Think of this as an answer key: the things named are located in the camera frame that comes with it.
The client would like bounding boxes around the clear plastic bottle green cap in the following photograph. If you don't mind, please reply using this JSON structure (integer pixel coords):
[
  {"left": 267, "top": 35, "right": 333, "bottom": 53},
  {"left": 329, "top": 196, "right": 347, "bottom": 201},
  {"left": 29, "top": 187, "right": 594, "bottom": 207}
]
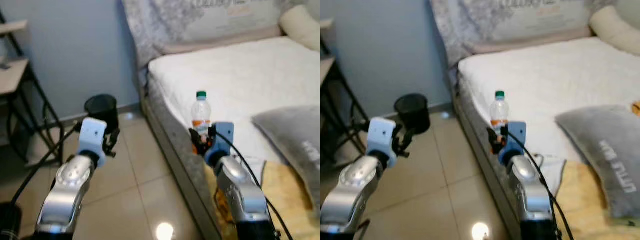
[
  {"left": 191, "top": 90, "right": 212, "bottom": 137},
  {"left": 489, "top": 90, "right": 510, "bottom": 133}
]

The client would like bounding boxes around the grey pillow with lettering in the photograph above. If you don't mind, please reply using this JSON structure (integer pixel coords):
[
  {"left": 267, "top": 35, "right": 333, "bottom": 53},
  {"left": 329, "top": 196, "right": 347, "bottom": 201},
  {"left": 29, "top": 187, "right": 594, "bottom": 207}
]
[
  {"left": 251, "top": 105, "right": 321, "bottom": 211},
  {"left": 555, "top": 105, "right": 640, "bottom": 219}
]

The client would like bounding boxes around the black mesh trash bin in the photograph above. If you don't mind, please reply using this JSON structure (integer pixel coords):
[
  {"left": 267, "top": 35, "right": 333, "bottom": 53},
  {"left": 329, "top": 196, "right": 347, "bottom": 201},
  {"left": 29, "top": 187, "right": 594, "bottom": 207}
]
[
  {"left": 83, "top": 94, "right": 120, "bottom": 135},
  {"left": 394, "top": 93, "right": 431, "bottom": 135}
]

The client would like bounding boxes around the white quilted mattress sheet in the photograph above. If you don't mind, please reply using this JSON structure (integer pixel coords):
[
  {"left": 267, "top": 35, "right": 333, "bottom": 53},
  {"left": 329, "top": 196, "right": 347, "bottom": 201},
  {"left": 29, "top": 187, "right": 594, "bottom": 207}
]
[
  {"left": 147, "top": 36, "right": 321, "bottom": 166},
  {"left": 457, "top": 37, "right": 640, "bottom": 166}
]

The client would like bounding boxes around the yellow cartoon print blanket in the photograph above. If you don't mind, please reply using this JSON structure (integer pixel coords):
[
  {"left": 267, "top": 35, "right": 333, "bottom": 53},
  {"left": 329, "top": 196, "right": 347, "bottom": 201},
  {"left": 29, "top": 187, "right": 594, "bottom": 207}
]
[
  {"left": 550, "top": 160, "right": 640, "bottom": 240},
  {"left": 204, "top": 160, "right": 321, "bottom": 240}
]

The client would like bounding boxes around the beige headboard cushion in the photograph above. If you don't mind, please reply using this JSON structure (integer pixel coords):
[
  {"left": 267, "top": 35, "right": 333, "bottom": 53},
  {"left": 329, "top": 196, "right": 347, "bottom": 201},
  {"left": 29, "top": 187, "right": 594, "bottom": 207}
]
[
  {"left": 155, "top": 24, "right": 285, "bottom": 56},
  {"left": 470, "top": 26, "right": 596, "bottom": 55}
]

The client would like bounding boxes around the grey patterned headboard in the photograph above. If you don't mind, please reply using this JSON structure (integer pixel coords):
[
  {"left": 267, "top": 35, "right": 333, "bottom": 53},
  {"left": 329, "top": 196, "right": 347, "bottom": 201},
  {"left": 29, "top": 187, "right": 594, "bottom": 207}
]
[
  {"left": 430, "top": 0, "right": 621, "bottom": 68},
  {"left": 121, "top": 0, "right": 321, "bottom": 68}
]

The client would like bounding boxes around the long beige pillow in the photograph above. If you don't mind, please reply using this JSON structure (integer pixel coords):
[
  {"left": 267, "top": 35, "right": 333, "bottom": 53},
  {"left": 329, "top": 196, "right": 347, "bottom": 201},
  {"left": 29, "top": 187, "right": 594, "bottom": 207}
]
[
  {"left": 278, "top": 5, "right": 321, "bottom": 52},
  {"left": 589, "top": 5, "right": 640, "bottom": 57}
]

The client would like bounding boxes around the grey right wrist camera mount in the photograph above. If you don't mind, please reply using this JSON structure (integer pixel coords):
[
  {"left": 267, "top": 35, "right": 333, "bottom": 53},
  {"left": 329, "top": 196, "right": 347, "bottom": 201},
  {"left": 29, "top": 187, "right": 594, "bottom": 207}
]
[
  {"left": 497, "top": 121, "right": 527, "bottom": 166},
  {"left": 204, "top": 121, "right": 236, "bottom": 167}
]

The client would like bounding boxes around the grey fabric bed frame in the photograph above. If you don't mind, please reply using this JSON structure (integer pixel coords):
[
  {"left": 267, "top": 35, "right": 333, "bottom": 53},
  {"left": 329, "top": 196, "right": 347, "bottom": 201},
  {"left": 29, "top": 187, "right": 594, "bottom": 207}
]
[
  {"left": 137, "top": 70, "right": 223, "bottom": 240},
  {"left": 447, "top": 70, "right": 523, "bottom": 240}
]

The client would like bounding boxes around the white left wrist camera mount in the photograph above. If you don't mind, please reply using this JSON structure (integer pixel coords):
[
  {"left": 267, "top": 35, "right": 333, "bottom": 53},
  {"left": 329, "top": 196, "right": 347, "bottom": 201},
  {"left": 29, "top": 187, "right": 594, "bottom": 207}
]
[
  {"left": 366, "top": 117, "right": 398, "bottom": 168},
  {"left": 77, "top": 117, "right": 108, "bottom": 168}
]

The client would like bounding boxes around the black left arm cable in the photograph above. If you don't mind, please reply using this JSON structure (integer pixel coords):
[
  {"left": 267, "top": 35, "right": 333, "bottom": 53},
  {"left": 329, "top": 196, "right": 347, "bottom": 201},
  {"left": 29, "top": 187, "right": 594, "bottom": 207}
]
[{"left": 10, "top": 122, "right": 83, "bottom": 208}]

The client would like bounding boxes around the black metal frame desk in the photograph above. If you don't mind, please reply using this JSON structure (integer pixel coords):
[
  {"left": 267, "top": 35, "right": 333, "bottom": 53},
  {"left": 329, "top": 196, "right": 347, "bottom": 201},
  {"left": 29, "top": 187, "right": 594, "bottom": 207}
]
[
  {"left": 0, "top": 7, "right": 66, "bottom": 168},
  {"left": 320, "top": 17, "right": 371, "bottom": 156}
]

